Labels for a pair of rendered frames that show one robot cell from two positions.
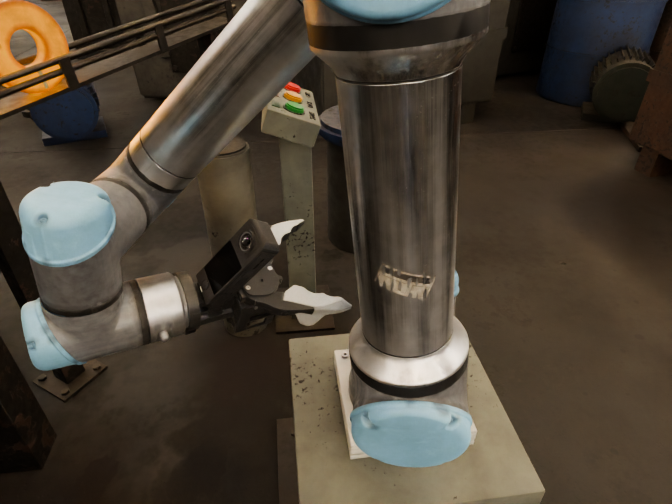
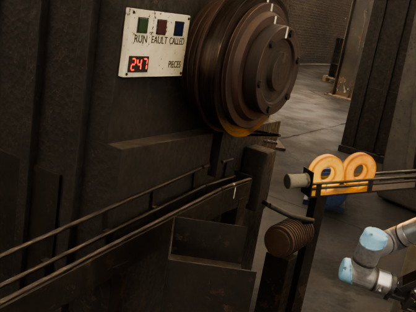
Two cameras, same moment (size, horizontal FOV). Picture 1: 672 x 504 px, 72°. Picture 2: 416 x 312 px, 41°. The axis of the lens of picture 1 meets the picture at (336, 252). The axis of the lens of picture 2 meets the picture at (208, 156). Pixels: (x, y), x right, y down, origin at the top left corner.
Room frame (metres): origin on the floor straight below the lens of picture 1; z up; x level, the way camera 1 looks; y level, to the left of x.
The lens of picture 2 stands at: (-1.21, -0.31, 1.28)
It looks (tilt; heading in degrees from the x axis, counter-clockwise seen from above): 15 degrees down; 38
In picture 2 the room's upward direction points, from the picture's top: 9 degrees clockwise
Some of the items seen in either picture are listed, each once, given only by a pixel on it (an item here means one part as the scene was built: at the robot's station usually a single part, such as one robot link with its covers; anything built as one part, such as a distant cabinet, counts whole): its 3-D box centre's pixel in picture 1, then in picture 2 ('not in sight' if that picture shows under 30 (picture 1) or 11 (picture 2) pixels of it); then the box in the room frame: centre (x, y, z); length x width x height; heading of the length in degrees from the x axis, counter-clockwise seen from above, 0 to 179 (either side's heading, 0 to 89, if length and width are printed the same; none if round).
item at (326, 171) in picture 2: (65, 100); (328, 181); (2.45, 1.41, 0.17); 0.57 x 0.31 x 0.34; 26
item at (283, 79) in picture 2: not in sight; (273, 70); (0.27, 0.65, 1.12); 0.28 x 0.06 x 0.28; 6
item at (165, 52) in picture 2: not in sight; (156, 44); (-0.09, 0.82, 1.15); 0.26 x 0.02 x 0.18; 6
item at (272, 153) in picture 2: not in sight; (254, 177); (0.49, 0.79, 0.68); 0.11 x 0.08 x 0.24; 96
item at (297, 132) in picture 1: (298, 216); not in sight; (1.01, 0.09, 0.31); 0.24 x 0.16 x 0.62; 6
